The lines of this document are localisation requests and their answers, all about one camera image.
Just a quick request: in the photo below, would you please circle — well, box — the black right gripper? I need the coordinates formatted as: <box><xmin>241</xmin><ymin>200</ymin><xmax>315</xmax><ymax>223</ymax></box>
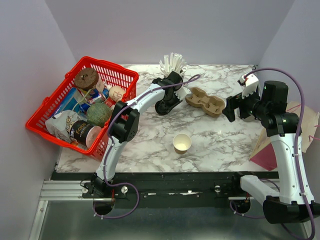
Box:
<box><xmin>222</xmin><ymin>84</ymin><xmax>270</xmax><ymax>122</ymax></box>

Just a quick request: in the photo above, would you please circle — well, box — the brown paper coffee cup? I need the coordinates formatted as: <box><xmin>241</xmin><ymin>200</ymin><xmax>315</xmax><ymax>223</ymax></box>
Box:
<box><xmin>172</xmin><ymin>133</ymin><xmax>192</xmax><ymax>155</ymax></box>

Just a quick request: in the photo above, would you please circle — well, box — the black plastic cup lid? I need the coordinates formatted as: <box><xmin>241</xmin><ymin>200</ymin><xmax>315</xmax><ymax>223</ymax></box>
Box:
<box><xmin>155</xmin><ymin>100</ymin><xmax>172</xmax><ymax>116</ymax></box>

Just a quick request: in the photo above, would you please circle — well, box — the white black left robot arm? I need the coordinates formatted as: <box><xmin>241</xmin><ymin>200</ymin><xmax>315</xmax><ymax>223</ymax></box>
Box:
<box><xmin>82</xmin><ymin>71</ymin><xmax>186</xmax><ymax>198</ymax></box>

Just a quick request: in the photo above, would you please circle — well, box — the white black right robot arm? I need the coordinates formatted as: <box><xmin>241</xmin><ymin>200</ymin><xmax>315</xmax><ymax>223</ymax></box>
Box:
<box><xmin>222</xmin><ymin>79</ymin><xmax>320</xmax><ymax>224</ymax></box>

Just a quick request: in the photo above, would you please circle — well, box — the brown cardboard cup carrier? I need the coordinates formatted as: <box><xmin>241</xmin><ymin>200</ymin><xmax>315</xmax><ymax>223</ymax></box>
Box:
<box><xmin>185</xmin><ymin>87</ymin><xmax>226</xmax><ymax>118</ymax></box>

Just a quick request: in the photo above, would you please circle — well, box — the white wrapped straws bunch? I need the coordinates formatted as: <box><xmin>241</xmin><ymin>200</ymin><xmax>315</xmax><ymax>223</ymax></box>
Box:
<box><xmin>159</xmin><ymin>52</ymin><xmax>187</xmax><ymax>78</ymax></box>

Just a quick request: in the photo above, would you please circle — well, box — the cream bottle with pink print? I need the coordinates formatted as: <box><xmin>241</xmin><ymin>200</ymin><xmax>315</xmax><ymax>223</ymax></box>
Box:
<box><xmin>106</xmin><ymin>85</ymin><xmax>126</xmax><ymax>102</ymax></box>

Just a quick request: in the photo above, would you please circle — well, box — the pink beige paper bag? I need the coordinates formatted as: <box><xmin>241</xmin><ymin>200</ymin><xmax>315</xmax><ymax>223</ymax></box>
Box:
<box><xmin>249</xmin><ymin>100</ymin><xmax>320</xmax><ymax>172</ymax></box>

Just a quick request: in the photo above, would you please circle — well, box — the red and white can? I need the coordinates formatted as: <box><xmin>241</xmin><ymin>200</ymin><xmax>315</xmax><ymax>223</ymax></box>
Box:
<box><xmin>104</xmin><ymin>97</ymin><xmax>116</xmax><ymax>110</ymax></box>

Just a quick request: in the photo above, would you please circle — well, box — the red plastic shopping basket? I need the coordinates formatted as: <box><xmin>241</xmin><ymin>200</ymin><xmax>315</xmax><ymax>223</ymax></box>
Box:
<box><xmin>25</xmin><ymin>56</ymin><xmax>140</xmax><ymax>163</ymax></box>

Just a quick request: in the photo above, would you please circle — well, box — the green round melon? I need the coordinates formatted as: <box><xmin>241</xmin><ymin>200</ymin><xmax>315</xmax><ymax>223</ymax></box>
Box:
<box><xmin>86</xmin><ymin>102</ymin><xmax>112</xmax><ymax>128</ymax></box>

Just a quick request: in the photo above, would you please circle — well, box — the blue drink can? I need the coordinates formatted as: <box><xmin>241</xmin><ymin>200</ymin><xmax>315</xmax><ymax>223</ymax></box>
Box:
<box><xmin>79</xmin><ymin>102</ymin><xmax>94</xmax><ymax>114</ymax></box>

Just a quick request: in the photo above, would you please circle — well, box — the brown lidded round jar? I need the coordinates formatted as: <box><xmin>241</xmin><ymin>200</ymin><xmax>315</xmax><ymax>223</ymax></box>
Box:
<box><xmin>74</xmin><ymin>67</ymin><xmax>99</xmax><ymax>91</ymax></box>

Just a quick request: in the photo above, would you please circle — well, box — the black Force tub pink lid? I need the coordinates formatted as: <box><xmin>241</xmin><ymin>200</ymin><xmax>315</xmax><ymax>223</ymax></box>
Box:
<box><xmin>69</xmin><ymin>120</ymin><xmax>102</xmax><ymax>148</ymax></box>

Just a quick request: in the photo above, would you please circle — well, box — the blue flat box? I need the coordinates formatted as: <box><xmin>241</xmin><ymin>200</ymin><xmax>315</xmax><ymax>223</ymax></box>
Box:
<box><xmin>52</xmin><ymin>87</ymin><xmax>83</xmax><ymax>116</ymax></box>

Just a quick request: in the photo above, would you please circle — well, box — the white grey snack bag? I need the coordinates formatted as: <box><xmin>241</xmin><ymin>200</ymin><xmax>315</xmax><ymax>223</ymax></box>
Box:
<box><xmin>45</xmin><ymin>110</ymin><xmax>82</xmax><ymax>143</ymax></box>

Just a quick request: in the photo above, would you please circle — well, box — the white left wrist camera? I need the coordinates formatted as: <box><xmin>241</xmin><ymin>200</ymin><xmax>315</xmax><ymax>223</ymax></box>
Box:
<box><xmin>174</xmin><ymin>86</ymin><xmax>192</xmax><ymax>101</ymax></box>

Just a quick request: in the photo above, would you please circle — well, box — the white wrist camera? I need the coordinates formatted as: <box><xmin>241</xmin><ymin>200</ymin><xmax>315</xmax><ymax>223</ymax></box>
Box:
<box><xmin>174</xmin><ymin>86</ymin><xmax>192</xmax><ymax>101</ymax></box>
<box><xmin>237</xmin><ymin>73</ymin><xmax>259</xmax><ymax>99</ymax></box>

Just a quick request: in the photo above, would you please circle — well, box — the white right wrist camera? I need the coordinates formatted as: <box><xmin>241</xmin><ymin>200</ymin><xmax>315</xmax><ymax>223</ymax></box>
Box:
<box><xmin>237</xmin><ymin>73</ymin><xmax>259</xmax><ymax>99</ymax></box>

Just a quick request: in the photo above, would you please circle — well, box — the black table front rail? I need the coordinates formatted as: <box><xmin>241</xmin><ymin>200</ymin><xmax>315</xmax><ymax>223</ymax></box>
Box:
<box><xmin>51</xmin><ymin>171</ymin><xmax>279</xmax><ymax>209</ymax></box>

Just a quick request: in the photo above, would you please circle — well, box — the aluminium extrusion rail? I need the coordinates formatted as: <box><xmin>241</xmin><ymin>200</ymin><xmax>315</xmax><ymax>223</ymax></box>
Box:
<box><xmin>29</xmin><ymin>180</ymin><xmax>112</xmax><ymax>240</ymax></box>

